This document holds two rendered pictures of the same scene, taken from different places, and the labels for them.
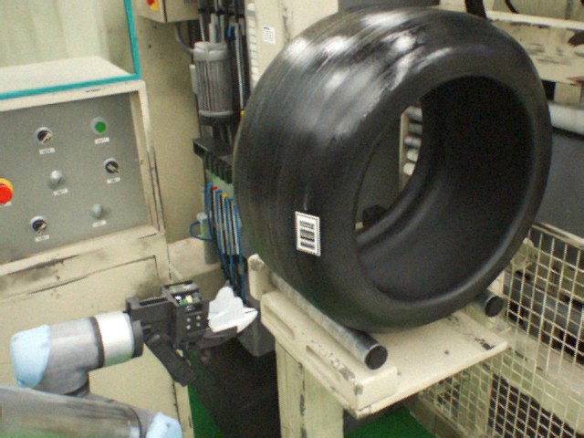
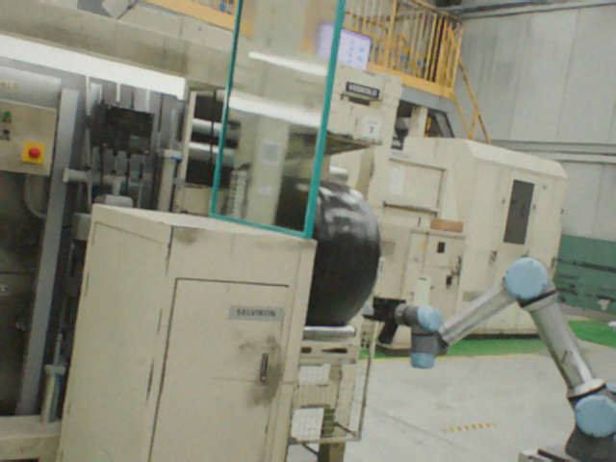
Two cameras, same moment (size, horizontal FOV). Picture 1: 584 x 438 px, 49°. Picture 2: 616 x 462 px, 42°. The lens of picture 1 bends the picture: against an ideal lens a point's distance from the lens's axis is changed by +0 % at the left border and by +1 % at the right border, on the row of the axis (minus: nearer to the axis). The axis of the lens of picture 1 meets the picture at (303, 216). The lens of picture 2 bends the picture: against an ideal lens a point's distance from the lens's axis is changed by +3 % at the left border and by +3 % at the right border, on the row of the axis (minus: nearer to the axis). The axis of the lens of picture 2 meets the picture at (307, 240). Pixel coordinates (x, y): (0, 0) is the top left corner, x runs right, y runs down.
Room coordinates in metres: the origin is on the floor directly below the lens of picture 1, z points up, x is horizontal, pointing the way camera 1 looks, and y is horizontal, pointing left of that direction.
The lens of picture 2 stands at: (1.26, 2.79, 1.37)
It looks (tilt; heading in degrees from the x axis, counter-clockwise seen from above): 3 degrees down; 267
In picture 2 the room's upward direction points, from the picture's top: 8 degrees clockwise
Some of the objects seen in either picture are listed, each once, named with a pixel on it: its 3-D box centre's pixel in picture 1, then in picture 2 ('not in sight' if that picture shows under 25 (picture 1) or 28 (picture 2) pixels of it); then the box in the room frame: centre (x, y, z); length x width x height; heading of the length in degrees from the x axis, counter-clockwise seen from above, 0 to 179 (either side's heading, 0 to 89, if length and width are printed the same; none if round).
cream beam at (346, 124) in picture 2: not in sight; (309, 115); (1.14, -0.47, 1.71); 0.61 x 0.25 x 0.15; 31
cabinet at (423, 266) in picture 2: not in sight; (409, 288); (-0.28, -4.99, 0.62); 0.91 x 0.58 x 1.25; 39
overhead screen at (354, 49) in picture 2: not in sight; (342, 61); (0.79, -4.17, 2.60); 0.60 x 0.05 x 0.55; 39
